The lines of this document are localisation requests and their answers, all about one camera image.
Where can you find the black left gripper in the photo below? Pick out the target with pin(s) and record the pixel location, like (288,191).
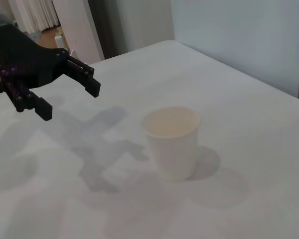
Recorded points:
(27,57)

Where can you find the white paper cup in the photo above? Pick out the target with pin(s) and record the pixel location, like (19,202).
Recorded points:
(174,149)

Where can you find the small white container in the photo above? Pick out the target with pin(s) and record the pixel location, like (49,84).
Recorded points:
(60,41)

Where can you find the beige tall panel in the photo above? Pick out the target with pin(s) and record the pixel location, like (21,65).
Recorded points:
(79,27)

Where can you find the white pleated curtain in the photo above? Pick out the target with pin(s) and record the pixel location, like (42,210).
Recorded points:
(35,13)

